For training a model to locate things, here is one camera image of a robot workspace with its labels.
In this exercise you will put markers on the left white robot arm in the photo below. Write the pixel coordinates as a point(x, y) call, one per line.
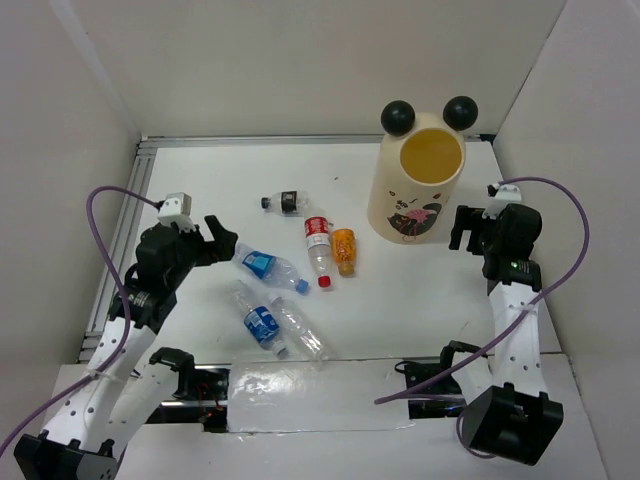
point(89, 435)

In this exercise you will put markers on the blue label white cap bottle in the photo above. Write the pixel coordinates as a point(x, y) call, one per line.
point(258, 319)

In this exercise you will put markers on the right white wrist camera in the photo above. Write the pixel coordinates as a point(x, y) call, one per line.
point(500, 197)

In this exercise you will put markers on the red label plastic bottle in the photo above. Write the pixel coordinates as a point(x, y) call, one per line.
point(316, 227)

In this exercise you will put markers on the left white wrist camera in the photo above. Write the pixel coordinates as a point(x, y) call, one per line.
point(175, 212)

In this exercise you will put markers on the blue cap plastic bottle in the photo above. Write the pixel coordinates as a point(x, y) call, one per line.
point(273, 271)

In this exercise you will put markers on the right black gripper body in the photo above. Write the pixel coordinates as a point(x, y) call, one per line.
point(494, 241)

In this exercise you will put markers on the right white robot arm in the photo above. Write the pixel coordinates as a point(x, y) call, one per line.
point(508, 412)

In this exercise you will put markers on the clear unlabeled plastic bottle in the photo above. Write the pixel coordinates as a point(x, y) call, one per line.
point(300, 330)

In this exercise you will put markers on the cream bin with black ears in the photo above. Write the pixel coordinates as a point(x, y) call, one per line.
point(420, 160)

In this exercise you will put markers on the orange plastic bottle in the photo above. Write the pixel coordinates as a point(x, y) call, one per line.
point(344, 251)

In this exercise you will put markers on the aluminium frame rail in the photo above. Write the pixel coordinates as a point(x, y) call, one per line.
point(123, 240)

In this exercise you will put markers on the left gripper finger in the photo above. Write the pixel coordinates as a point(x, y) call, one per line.
point(223, 248)
point(215, 227)

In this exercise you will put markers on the black label plastic bottle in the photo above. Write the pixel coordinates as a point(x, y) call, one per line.
point(287, 203)

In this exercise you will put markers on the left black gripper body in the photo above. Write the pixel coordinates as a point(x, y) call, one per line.
point(194, 251)

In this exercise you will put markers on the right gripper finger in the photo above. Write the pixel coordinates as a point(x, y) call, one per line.
point(479, 227)
point(463, 221)

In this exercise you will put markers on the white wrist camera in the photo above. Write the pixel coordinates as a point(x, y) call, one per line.
point(175, 212)
point(500, 197)

